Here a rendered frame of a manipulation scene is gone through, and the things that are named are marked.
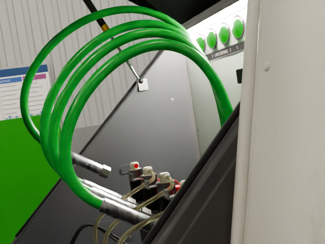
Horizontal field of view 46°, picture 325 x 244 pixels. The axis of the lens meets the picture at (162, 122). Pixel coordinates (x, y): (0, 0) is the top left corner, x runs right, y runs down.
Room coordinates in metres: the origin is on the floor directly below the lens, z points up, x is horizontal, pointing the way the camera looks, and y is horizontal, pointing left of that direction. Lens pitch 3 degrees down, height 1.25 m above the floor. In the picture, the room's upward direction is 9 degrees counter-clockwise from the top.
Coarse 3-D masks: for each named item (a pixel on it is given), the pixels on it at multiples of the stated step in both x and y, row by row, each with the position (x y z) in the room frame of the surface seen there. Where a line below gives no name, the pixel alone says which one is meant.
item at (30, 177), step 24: (0, 144) 3.65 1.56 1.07; (24, 144) 3.72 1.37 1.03; (0, 168) 3.64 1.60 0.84; (24, 168) 3.71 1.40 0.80; (48, 168) 3.79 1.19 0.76; (0, 192) 3.62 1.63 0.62; (24, 192) 3.70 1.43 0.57; (48, 192) 3.78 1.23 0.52; (0, 216) 3.61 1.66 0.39; (24, 216) 3.68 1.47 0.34; (0, 240) 3.60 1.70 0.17
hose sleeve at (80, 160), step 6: (72, 156) 0.67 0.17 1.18; (78, 156) 0.67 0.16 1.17; (72, 162) 0.67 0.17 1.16; (78, 162) 0.67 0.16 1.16; (84, 162) 0.67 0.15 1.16; (90, 162) 0.68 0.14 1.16; (96, 162) 0.69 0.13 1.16; (90, 168) 0.68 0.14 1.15; (96, 168) 0.68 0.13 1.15; (102, 168) 0.69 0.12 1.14
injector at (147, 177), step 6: (156, 174) 0.63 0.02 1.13; (144, 180) 0.62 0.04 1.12; (156, 180) 0.63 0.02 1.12; (144, 192) 0.63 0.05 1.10; (150, 192) 0.62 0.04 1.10; (156, 192) 0.62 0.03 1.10; (144, 198) 0.63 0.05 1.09; (138, 204) 0.62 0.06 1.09; (150, 204) 0.62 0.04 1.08; (156, 204) 0.62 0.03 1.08; (156, 210) 0.62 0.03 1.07
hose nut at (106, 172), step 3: (105, 168) 0.68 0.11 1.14; (108, 168) 0.69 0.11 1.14; (102, 171) 0.68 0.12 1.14; (105, 171) 0.68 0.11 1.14; (108, 171) 0.69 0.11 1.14; (99, 174) 0.69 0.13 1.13; (102, 174) 0.68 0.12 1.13; (105, 174) 0.68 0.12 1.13; (108, 174) 0.69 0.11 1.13; (105, 177) 0.69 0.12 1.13
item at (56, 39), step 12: (96, 12) 0.70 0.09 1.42; (108, 12) 0.70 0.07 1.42; (120, 12) 0.71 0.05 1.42; (132, 12) 0.72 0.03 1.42; (144, 12) 0.73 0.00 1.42; (156, 12) 0.73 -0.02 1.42; (72, 24) 0.68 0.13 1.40; (84, 24) 0.69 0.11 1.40; (180, 24) 0.75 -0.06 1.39; (60, 36) 0.67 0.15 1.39; (48, 48) 0.67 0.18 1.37; (36, 60) 0.66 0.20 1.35; (24, 84) 0.65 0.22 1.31; (24, 96) 0.65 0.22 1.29; (24, 108) 0.65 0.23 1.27; (24, 120) 0.65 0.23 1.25; (36, 132) 0.65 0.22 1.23
